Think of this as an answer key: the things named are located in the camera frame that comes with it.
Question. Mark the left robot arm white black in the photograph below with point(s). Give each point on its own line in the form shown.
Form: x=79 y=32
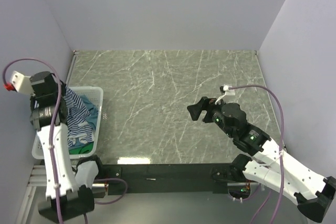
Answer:
x=68 y=190

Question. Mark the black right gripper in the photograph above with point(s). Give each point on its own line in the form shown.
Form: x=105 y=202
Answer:
x=208 y=104

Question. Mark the teal blue tank top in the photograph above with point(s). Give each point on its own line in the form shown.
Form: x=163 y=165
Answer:
x=93 y=112

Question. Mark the white plastic laundry basket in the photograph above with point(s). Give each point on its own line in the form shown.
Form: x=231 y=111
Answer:
x=95 y=95

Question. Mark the green tank top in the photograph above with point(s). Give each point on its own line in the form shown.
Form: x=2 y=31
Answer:
x=84 y=149

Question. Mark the blue white striped tank top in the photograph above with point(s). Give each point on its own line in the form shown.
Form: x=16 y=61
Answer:
x=79 y=131

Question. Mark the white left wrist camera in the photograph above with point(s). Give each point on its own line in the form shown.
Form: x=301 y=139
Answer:
x=19 y=83

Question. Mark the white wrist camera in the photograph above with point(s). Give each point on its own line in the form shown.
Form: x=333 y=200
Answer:
x=227 y=95
x=19 y=83

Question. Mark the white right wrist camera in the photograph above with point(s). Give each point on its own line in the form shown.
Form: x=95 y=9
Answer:
x=227 y=95

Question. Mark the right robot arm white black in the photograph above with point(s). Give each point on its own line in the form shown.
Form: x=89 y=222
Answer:
x=262 y=162

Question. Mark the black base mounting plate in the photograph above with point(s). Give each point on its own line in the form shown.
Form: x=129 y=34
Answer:
x=169 y=178

